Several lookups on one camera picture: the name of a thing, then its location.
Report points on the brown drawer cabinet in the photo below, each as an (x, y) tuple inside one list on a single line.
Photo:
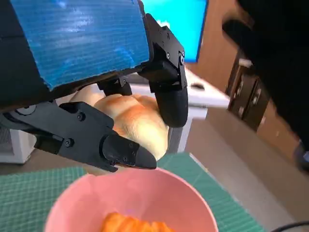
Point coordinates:
[(248, 96)]

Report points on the blue screen monitor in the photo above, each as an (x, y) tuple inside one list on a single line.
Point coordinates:
[(190, 31)]

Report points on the small white grille appliance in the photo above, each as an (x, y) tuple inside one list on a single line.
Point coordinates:
[(21, 149)]

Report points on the long orange toy bread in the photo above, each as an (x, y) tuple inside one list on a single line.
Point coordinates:
[(135, 223)]

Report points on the large white grille appliance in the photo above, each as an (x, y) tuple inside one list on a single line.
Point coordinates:
[(200, 96)]

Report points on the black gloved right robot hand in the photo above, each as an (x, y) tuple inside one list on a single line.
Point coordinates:
[(285, 60)]

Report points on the round pale toy bun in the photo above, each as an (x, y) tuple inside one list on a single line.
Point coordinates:
[(135, 120)]

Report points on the pink bowl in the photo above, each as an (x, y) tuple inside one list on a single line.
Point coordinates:
[(135, 193)]

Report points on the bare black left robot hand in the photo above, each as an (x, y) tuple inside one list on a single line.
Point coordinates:
[(79, 36)]

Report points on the green cutting mat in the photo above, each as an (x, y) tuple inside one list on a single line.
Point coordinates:
[(19, 193)]

